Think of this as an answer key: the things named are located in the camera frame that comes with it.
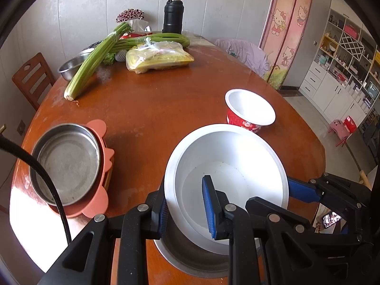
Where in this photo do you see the white cabinet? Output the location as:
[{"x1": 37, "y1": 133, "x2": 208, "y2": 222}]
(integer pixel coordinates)
[{"x1": 298, "y1": 7, "x2": 380, "y2": 127}]

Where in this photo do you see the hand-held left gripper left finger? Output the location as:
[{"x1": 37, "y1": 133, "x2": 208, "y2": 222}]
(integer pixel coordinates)
[{"x1": 37, "y1": 184, "x2": 170, "y2": 285}]

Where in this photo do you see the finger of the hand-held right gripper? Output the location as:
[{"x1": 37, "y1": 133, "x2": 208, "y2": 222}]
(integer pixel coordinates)
[
  {"x1": 245, "y1": 196, "x2": 367, "y2": 245},
  {"x1": 287, "y1": 172, "x2": 373, "y2": 214}
]

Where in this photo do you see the black cable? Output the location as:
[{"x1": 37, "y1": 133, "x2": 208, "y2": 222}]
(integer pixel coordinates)
[{"x1": 0, "y1": 137, "x2": 72, "y2": 245}]

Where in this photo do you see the smartphone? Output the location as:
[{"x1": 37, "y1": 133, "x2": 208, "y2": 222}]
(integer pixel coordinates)
[{"x1": 322, "y1": 211, "x2": 342, "y2": 230}]

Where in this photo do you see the pink child chair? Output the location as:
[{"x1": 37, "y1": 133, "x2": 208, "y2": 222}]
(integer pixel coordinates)
[{"x1": 328, "y1": 119, "x2": 348, "y2": 147}]

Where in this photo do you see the dark red flower bouquet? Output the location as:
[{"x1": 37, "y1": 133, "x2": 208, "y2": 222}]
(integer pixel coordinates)
[{"x1": 116, "y1": 9, "x2": 145, "y2": 23}]

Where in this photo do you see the white tissue paper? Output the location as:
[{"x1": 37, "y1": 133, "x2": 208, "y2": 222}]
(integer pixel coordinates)
[{"x1": 129, "y1": 19, "x2": 149, "y2": 33}]

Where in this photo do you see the white bowl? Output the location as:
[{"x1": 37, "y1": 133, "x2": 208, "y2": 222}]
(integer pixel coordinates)
[{"x1": 164, "y1": 124, "x2": 289, "y2": 256}]

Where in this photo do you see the large steel basin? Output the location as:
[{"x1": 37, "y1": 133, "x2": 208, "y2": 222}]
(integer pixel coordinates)
[{"x1": 58, "y1": 52, "x2": 95, "y2": 81}]

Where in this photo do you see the red child stool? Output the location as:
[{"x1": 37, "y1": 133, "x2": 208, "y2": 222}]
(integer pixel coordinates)
[{"x1": 344, "y1": 116, "x2": 357, "y2": 135}]

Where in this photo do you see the pink cartoon wardrobe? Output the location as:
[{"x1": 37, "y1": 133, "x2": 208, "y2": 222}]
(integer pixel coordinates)
[{"x1": 259, "y1": 0, "x2": 314, "y2": 90}]

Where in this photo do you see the steel plate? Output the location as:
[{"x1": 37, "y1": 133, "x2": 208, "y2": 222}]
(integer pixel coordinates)
[{"x1": 29, "y1": 124, "x2": 101, "y2": 207}]

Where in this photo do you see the orange plate with ears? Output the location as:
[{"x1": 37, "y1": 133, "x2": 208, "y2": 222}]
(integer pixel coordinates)
[{"x1": 44, "y1": 119, "x2": 115, "y2": 218}]

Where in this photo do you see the red paper bowl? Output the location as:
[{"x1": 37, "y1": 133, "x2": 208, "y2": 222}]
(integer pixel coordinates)
[{"x1": 225, "y1": 89, "x2": 276, "y2": 133}]

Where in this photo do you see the wrapped celery bunch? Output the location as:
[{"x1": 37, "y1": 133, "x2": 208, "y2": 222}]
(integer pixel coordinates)
[{"x1": 110, "y1": 33, "x2": 190, "y2": 52}]

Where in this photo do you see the brown wooden chair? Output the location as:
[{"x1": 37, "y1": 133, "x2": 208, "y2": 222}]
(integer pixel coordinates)
[{"x1": 12, "y1": 53, "x2": 56, "y2": 111}]

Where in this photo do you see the black thermos bottle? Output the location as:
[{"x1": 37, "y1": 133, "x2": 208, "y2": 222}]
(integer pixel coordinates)
[{"x1": 162, "y1": 0, "x2": 183, "y2": 34}]

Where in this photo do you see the small steel bowl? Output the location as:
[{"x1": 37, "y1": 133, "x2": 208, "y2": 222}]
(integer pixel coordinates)
[{"x1": 153, "y1": 223, "x2": 262, "y2": 279}]

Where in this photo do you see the purple cloth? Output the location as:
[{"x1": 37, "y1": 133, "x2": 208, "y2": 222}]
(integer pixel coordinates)
[{"x1": 214, "y1": 38, "x2": 272, "y2": 78}]

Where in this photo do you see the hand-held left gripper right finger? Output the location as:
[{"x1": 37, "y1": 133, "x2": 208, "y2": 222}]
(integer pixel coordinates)
[{"x1": 201, "y1": 175, "x2": 327, "y2": 285}]

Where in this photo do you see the plastic bag of corn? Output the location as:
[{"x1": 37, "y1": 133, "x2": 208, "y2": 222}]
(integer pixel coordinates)
[{"x1": 125, "y1": 42, "x2": 195, "y2": 74}]

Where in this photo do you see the long celery bunch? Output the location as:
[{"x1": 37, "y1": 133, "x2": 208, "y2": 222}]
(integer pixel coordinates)
[{"x1": 64, "y1": 24, "x2": 133, "y2": 101}]

